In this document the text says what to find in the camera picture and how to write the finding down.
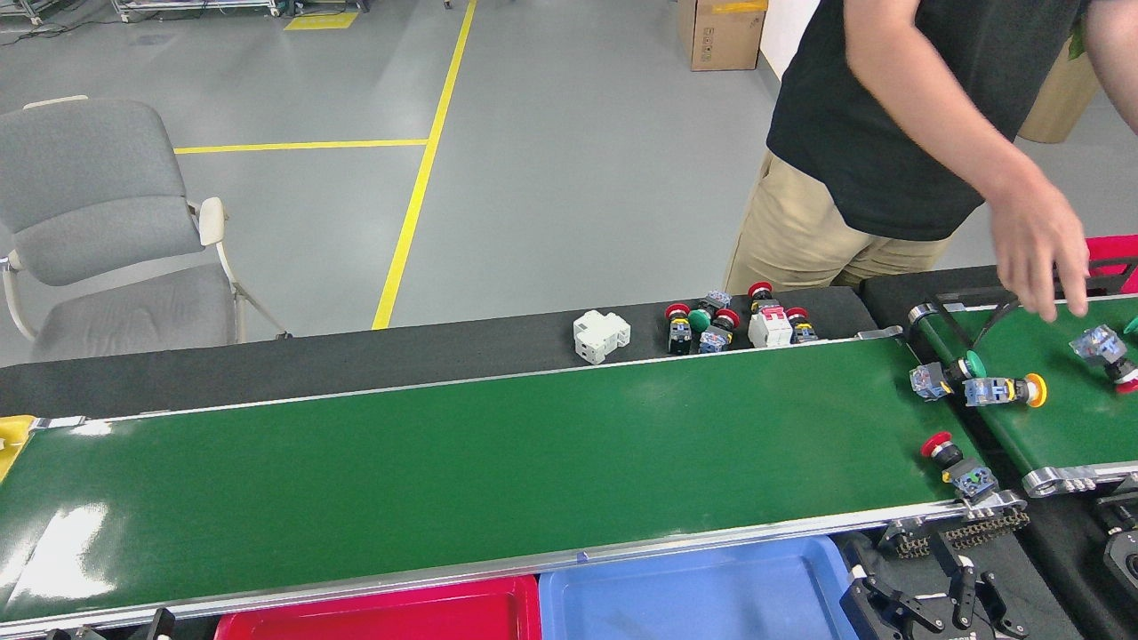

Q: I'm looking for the long green conveyor belt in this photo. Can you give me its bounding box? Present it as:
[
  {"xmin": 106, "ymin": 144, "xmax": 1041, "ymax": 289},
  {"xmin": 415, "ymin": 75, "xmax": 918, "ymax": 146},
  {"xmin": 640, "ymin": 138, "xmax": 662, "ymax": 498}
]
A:
[{"xmin": 0, "ymin": 327, "xmax": 1032, "ymax": 639}]

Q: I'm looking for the red plastic tray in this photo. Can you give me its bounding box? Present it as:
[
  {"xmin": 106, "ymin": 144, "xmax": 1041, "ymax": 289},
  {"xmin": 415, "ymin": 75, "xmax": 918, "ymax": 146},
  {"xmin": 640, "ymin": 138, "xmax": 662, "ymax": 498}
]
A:
[{"xmin": 213, "ymin": 576, "xmax": 541, "ymax": 640}]

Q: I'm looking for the potted plant tan pot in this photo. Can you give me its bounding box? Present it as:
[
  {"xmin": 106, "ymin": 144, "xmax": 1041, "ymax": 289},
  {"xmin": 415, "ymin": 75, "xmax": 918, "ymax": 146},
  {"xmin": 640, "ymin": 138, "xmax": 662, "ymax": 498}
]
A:
[{"xmin": 1018, "ymin": 18, "xmax": 1103, "ymax": 145}]

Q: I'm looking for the grey office chair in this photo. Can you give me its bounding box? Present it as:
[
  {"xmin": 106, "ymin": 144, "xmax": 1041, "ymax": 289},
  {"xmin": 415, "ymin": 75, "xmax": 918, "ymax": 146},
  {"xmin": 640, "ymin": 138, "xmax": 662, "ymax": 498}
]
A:
[{"xmin": 0, "ymin": 95, "xmax": 293, "ymax": 364}]

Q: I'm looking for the short green conveyor belt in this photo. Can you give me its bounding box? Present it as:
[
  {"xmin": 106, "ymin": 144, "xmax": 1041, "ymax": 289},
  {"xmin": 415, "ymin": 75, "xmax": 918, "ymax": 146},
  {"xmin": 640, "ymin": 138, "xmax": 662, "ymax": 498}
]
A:
[{"xmin": 907, "ymin": 298, "xmax": 1138, "ymax": 499}]

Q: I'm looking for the yellow plastic tray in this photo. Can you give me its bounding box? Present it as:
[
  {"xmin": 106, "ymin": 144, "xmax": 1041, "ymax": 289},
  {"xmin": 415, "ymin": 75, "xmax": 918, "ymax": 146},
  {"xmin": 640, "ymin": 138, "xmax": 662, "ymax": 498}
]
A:
[{"xmin": 0, "ymin": 415, "xmax": 36, "ymax": 485}]

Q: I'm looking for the brown cardboard box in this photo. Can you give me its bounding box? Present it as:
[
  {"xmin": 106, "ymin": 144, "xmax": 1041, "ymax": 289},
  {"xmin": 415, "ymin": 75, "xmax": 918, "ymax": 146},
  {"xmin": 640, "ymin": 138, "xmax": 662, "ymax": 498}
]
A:
[{"xmin": 677, "ymin": 0, "xmax": 768, "ymax": 72}]

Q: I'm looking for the black drive chain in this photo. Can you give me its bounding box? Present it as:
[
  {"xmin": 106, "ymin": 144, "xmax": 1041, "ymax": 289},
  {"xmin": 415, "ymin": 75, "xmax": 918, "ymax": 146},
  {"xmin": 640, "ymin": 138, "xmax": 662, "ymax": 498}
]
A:
[{"xmin": 894, "ymin": 511, "xmax": 1032, "ymax": 559}]

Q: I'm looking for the person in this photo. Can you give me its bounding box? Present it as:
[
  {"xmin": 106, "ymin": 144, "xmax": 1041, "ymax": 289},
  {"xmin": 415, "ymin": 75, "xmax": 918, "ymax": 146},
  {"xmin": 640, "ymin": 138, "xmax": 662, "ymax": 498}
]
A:
[{"xmin": 725, "ymin": 0, "xmax": 1090, "ymax": 294}]

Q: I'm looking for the blue plastic tray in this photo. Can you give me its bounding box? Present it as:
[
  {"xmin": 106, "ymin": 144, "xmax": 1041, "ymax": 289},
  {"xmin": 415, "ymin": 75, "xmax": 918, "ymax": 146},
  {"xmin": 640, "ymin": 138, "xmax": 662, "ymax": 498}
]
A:
[{"xmin": 539, "ymin": 535, "xmax": 862, "ymax": 640}]

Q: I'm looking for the red plastic bin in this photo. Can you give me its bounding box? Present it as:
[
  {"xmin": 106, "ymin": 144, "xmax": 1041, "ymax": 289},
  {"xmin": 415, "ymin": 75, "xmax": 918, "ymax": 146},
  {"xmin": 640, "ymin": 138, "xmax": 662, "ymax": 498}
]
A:
[{"xmin": 1085, "ymin": 236, "xmax": 1138, "ymax": 296}]

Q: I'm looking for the black guide frame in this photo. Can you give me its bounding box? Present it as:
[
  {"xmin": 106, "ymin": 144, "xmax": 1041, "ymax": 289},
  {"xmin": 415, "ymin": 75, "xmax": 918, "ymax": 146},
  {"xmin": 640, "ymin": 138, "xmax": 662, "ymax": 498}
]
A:
[{"xmin": 925, "ymin": 293, "xmax": 1023, "ymax": 353}]

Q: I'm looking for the person's right hand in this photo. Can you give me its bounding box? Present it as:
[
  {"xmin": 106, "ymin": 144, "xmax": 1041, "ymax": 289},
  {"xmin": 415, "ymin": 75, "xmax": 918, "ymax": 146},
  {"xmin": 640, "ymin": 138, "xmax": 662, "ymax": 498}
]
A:
[{"xmin": 989, "ymin": 169, "xmax": 1090, "ymax": 323}]

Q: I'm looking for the yellow mushroom push button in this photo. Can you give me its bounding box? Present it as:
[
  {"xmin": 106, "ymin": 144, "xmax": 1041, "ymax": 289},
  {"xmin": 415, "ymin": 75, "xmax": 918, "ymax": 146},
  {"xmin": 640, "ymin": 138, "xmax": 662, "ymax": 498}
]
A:
[{"xmin": 964, "ymin": 372, "xmax": 1048, "ymax": 410}]

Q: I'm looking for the black cloth covered table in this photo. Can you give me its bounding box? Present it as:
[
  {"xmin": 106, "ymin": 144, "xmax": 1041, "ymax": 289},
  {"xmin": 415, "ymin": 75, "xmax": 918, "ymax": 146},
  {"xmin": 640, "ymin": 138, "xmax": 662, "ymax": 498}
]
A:
[
  {"xmin": 0, "ymin": 286, "xmax": 881, "ymax": 419},
  {"xmin": 861, "ymin": 265, "xmax": 1138, "ymax": 308}
]

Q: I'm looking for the white metal rack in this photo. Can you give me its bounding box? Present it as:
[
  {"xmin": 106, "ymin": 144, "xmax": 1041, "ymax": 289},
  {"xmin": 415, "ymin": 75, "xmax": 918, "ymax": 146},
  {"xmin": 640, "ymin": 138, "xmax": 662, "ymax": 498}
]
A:
[{"xmin": 111, "ymin": 0, "xmax": 284, "ymax": 22}]

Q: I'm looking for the white circuit breaker red toggle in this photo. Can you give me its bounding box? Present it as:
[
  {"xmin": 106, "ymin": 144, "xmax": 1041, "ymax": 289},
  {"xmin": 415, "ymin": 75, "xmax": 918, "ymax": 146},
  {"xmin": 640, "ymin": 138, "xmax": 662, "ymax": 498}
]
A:
[
  {"xmin": 573, "ymin": 309, "xmax": 632, "ymax": 366},
  {"xmin": 748, "ymin": 302, "xmax": 794, "ymax": 349}
]

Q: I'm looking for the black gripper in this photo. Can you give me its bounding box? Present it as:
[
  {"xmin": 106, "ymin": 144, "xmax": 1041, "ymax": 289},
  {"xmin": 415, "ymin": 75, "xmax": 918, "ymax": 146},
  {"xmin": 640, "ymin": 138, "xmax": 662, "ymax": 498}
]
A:
[{"xmin": 840, "ymin": 536, "xmax": 1032, "ymax": 640}]

